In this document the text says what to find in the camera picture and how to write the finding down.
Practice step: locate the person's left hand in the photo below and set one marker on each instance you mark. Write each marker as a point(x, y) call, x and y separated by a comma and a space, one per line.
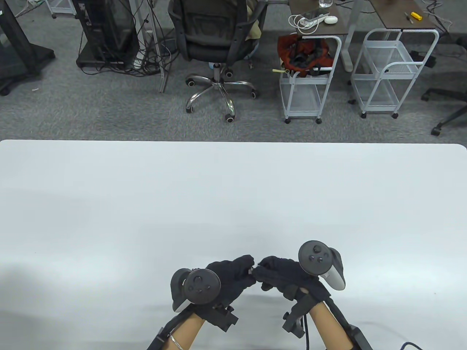
point(233, 277)

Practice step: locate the person's right hand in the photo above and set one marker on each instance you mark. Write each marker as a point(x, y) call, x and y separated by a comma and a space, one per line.
point(282, 273)

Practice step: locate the person's right forearm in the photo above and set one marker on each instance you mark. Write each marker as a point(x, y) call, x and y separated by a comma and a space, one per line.
point(330, 328)

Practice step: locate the person's left forearm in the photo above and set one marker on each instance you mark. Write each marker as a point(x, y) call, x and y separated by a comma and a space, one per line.
point(189, 330)

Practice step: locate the black forearm sensor box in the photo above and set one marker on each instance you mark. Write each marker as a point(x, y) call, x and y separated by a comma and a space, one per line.
point(157, 341)
point(359, 339)

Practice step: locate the dark grey tracking controller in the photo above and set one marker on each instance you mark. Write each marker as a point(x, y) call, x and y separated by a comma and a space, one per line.
point(315, 257)
point(200, 288)

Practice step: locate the white metal trolley cart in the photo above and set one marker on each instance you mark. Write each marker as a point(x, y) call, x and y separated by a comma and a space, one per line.
point(303, 102)
point(386, 47)

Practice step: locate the red and black bag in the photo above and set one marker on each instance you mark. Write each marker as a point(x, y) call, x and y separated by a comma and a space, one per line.
point(288, 54)

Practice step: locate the black chair base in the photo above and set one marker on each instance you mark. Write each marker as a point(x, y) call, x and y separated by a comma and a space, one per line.
point(450, 116)

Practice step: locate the black office chair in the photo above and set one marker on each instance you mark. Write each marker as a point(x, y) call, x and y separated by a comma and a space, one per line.
point(208, 47)

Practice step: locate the white desk leg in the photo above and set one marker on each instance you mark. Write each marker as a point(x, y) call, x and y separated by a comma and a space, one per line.
point(349, 47)

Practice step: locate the brown top desk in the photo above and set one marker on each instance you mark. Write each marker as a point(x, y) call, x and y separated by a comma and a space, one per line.
point(328, 29)
point(394, 14)

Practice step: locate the white power strip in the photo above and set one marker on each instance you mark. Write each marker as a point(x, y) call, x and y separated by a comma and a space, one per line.
point(315, 19)

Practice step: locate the black power adapter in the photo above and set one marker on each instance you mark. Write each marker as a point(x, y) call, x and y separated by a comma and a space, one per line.
point(423, 58)

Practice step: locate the white computer mouse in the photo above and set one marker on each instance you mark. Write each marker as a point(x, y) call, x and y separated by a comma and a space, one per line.
point(331, 20)

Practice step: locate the clear drinking glass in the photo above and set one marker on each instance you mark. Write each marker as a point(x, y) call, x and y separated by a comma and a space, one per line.
point(325, 3)

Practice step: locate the black computer tower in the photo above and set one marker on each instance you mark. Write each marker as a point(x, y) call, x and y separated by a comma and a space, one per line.
point(109, 25)

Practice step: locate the small thin screwdriver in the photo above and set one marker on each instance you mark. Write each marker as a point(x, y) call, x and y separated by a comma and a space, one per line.
point(409, 18)

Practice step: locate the black rolling stand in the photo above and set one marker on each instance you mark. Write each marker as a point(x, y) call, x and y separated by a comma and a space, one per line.
point(14, 43)

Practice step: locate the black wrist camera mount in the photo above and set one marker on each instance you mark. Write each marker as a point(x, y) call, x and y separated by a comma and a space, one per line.
point(295, 321)
point(224, 318)

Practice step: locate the aluminium frame post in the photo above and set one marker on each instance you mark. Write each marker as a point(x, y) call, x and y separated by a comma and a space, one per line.
point(163, 84)

